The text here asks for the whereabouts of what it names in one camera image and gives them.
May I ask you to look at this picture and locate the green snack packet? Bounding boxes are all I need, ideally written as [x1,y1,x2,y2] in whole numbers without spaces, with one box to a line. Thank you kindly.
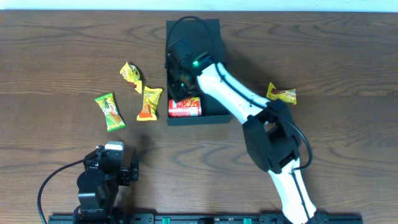
[95,93,126,132]

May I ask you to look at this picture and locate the yellow crumpled snack packet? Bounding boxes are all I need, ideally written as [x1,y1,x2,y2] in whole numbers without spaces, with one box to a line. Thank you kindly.
[119,62,142,94]

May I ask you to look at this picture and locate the red Pringles can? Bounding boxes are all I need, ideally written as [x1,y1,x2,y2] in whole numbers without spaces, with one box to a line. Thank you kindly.
[168,97,201,118]

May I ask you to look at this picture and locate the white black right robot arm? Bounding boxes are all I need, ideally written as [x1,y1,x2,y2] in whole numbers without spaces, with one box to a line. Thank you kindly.
[165,39,317,223]

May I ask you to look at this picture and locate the dark green open box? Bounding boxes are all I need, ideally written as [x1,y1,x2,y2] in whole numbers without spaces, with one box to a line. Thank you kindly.
[165,16,232,126]

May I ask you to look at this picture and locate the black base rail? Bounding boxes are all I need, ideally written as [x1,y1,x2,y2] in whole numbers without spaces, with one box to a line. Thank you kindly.
[48,212,363,224]

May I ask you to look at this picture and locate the yellow orange snack packet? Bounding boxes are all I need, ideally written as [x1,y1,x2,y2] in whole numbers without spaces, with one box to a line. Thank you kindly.
[136,86,163,121]

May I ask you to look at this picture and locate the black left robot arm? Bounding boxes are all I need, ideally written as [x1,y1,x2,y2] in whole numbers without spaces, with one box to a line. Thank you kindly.
[72,146,139,223]

